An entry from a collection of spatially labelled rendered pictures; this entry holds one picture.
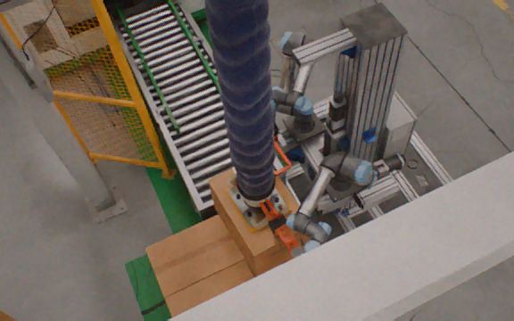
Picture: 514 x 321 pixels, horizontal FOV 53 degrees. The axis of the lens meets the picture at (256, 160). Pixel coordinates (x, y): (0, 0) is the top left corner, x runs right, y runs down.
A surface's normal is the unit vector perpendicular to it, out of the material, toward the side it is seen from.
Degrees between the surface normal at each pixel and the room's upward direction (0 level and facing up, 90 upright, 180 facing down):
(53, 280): 0
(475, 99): 0
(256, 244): 1
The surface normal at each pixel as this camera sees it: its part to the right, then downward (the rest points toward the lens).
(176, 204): -0.07, -0.53
